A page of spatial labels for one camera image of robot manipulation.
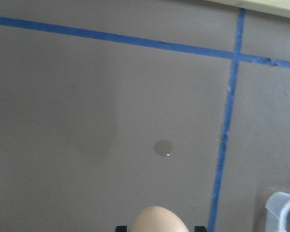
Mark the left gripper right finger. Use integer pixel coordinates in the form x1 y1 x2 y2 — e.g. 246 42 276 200
194 226 206 232

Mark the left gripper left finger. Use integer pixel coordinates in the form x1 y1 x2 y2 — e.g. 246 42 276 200
115 225 127 232

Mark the brown egg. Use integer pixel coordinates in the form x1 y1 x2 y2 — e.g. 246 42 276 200
129 206 189 232

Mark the clear plastic egg box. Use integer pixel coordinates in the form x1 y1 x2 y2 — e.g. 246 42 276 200
265 191 290 232

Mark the wooden cutting board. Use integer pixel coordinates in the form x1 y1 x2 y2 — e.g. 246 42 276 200
209 0 290 18

